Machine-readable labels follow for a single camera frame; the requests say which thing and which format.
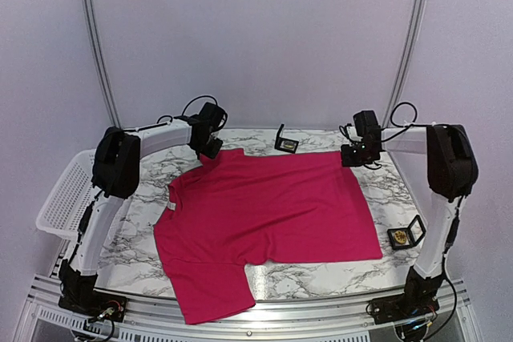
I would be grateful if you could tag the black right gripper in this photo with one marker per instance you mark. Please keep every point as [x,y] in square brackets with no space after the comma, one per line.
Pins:
[347,162]

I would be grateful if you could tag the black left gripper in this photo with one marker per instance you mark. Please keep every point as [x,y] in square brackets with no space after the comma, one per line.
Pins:
[211,153]

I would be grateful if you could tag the black brooch box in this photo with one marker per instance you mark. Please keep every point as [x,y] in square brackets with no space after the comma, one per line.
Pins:
[283,144]
[415,230]

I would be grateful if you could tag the magenta t-shirt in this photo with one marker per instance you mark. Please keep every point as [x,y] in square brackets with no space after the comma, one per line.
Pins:
[237,210]

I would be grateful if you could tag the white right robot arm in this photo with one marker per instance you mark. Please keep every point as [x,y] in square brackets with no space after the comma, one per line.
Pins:
[452,171]

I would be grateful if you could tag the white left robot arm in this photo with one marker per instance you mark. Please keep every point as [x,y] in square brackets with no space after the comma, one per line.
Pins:
[116,171]

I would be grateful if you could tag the gold brooch in box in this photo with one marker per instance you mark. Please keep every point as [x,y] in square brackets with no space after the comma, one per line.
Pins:
[400,237]

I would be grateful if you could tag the white shirt neck label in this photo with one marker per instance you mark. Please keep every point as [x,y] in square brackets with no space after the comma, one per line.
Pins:
[171,205]

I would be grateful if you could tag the white plastic basket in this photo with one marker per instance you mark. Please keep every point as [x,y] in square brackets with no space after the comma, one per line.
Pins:
[72,193]

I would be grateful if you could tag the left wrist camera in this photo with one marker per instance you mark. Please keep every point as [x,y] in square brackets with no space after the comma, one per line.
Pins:
[215,116]

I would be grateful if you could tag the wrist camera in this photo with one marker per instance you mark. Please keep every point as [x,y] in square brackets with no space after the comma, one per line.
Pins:
[365,127]
[215,116]

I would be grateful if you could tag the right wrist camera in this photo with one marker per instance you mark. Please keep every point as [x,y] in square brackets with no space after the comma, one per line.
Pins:
[365,127]

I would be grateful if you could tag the aluminium right corner post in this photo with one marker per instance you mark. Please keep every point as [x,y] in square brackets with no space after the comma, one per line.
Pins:
[412,33]

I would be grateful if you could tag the aluminium corner post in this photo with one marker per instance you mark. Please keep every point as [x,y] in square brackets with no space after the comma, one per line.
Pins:
[100,62]
[412,33]

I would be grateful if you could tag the aluminium left corner post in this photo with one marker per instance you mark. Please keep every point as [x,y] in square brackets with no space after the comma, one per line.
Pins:
[100,62]

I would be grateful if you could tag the aluminium front frame rail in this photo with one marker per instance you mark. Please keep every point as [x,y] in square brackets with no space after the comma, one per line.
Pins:
[146,318]

